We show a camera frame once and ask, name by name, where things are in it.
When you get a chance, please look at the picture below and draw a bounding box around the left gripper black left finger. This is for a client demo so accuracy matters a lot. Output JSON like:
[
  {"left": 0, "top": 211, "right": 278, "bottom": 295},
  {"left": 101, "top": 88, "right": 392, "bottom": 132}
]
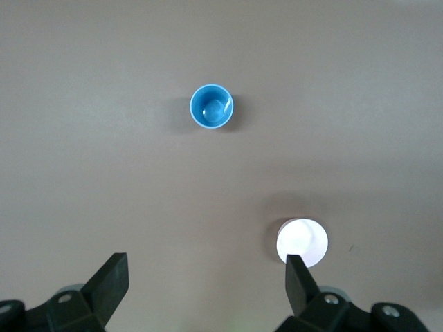
[{"left": 0, "top": 252, "right": 131, "bottom": 332}]

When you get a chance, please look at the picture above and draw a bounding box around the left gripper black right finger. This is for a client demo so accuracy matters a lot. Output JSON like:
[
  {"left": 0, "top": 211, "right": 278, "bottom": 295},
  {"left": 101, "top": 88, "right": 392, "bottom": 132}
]
[{"left": 275, "top": 254, "right": 430, "bottom": 332}]

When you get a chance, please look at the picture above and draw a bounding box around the small blue cup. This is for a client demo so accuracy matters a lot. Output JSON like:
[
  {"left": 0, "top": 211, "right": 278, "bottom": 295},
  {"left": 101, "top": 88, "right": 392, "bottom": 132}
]
[{"left": 189, "top": 83, "right": 235, "bottom": 130}]

